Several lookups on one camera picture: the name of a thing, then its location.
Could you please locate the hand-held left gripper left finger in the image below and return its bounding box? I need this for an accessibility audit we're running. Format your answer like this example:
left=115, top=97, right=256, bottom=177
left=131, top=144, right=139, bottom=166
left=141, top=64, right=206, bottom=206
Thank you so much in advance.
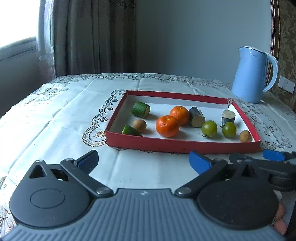
left=29, top=149, right=114, bottom=199

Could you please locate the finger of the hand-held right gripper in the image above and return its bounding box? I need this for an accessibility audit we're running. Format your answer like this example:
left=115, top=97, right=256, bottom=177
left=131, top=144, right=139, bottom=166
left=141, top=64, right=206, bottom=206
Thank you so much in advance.
left=263, top=149, right=296, bottom=163
left=229, top=152, right=269, bottom=165

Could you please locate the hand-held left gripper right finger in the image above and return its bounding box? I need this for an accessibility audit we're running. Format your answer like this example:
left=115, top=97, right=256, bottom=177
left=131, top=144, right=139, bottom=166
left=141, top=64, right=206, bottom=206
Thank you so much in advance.
left=174, top=150, right=264, bottom=199

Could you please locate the brown longan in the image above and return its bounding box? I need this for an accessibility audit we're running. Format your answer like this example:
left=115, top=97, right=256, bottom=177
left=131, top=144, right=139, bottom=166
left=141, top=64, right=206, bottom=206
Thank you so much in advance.
left=133, top=119, right=147, bottom=132
left=239, top=130, right=252, bottom=143

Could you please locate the green tomato with calyx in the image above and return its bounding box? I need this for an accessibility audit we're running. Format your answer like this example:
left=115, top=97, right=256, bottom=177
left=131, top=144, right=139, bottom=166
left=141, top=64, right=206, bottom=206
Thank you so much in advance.
left=221, top=121, right=237, bottom=139

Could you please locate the small dark eggplant chunk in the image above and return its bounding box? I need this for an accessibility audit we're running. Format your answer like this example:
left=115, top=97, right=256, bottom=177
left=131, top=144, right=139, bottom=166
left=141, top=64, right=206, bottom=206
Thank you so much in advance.
left=221, top=110, right=235, bottom=125

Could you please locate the large orange tangerine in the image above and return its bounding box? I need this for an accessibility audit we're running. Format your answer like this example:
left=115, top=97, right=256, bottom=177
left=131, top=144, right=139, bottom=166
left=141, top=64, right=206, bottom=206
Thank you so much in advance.
left=156, top=115, right=180, bottom=138

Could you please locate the small orange tangerine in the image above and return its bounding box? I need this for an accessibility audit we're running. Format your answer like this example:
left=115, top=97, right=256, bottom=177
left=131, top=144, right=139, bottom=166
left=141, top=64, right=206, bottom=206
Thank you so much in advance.
left=170, top=106, right=190, bottom=126

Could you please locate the green cucumber end piece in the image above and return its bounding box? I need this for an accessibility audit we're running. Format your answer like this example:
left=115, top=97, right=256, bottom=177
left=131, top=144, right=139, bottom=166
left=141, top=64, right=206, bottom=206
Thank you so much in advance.
left=122, top=125, right=143, bottom=137

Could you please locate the red shallow cardboard box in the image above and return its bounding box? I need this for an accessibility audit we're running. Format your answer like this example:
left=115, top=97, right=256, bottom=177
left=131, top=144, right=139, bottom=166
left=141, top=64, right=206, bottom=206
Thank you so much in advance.
left=105, top=90, right=262, bottom=154

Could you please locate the green cucumber chunk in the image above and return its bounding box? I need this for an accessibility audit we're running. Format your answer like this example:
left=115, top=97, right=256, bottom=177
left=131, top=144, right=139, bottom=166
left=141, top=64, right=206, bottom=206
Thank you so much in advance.
left=132, top=101, right=151, bottom=118

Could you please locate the person's right hand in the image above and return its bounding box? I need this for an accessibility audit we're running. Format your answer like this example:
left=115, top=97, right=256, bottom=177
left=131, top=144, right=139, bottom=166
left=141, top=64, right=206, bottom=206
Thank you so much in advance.
left=272, top=199, right=288, bottom=234

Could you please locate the embroidered white tablecloth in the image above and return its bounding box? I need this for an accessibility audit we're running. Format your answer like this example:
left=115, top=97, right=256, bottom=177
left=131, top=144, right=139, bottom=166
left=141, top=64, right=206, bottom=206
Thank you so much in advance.
left=0, top=73, right=296, bottom=233

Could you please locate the light blue electric kettle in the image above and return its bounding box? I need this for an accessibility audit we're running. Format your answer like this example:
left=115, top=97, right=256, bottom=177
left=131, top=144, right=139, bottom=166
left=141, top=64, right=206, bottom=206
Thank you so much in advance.
left=231, top=46, right=278, bottom=104

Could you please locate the brown curtain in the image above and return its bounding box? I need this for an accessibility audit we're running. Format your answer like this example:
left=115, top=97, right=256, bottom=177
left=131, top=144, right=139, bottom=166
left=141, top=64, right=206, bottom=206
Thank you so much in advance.
left=53, top=0, right=137, bottom=76

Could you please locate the sheer pale curtain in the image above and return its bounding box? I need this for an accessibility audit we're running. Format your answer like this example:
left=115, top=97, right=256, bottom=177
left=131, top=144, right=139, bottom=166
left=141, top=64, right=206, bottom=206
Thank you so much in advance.
left=37, top=0, right=57, bottom=81

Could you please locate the window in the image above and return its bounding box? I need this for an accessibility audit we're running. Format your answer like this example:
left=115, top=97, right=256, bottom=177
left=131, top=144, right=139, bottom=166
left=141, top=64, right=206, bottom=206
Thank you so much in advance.
left=0, top=0, right=38, bottom=50

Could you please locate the white wall switch panel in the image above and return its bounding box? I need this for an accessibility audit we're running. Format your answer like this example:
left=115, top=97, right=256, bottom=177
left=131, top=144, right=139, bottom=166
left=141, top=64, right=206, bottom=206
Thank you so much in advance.
left=278, top=76, right=296, bottom=93

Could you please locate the dark wooden curved frame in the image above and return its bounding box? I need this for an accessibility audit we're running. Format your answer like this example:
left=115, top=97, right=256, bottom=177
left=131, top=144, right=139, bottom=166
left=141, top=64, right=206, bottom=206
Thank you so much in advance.
left=269, top=0, right=281, bottom=91

